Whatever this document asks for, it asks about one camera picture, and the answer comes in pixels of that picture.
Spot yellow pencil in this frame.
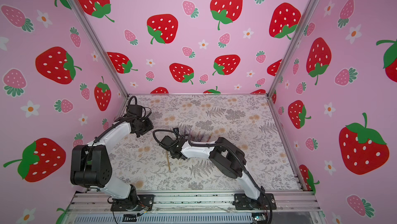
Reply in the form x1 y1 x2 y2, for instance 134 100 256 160
165 151 171 172

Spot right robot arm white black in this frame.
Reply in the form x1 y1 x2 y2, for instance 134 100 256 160
153 128 266 202

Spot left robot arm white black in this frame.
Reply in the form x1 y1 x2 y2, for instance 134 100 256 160
70 96 154 205

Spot aluminium frame rail base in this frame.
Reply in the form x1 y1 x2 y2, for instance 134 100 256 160
58 190 327 224

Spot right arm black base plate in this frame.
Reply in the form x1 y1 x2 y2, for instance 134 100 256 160
232 194 277 210

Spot teal green pencil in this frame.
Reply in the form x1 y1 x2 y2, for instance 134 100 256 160
195 133 202 142

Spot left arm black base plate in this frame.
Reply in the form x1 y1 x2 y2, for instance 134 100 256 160
111 195 155 212

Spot aluminium corner post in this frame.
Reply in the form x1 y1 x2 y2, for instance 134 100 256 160
267 0 320 99
67 0 129 98

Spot left aluminium corner post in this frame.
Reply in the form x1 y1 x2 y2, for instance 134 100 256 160
67 0 129 98

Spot right aluminium corner post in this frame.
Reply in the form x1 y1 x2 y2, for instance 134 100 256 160
267 0 320 99

